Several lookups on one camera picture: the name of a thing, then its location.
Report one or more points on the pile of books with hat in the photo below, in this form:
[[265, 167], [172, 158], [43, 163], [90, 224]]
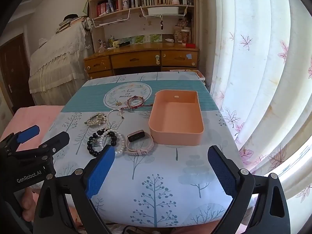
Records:
[[70, 22]]

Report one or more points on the small gold earring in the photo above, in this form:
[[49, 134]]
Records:
[[118, 103]]

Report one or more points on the tree print tablecloth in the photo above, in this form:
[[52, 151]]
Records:
[[156, 180]]

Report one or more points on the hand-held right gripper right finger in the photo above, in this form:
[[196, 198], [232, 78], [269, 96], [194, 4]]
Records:
[[221, 173]]

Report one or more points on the wooden bookshelf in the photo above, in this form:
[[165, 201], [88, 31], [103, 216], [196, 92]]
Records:
[[143, 26]]

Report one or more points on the brown wooden door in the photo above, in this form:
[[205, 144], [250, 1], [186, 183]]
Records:
[[14, 73]]

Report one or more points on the small red box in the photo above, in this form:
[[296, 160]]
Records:
[[190, 45]]

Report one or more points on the lace covered furniture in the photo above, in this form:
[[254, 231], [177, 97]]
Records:
[[61, 61]]

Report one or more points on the pink plastic box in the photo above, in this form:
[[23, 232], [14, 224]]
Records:
[[175, 117]]

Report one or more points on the wooden desk with drawers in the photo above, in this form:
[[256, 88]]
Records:
[[136, 58]]

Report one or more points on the pink bed sheet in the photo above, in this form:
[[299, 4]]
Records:
[[29, 119]]

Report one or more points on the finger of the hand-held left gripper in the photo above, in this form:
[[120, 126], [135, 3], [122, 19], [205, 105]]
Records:
[[57, 140], [28, 133]]

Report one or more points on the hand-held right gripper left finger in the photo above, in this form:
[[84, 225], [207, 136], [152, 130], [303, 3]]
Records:
[[101, 170]]

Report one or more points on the patterned jar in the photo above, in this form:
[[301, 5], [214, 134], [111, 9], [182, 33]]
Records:
[[183, 36]]

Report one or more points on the leaf print curtain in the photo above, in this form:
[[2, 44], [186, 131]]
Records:
[[256, 65]]

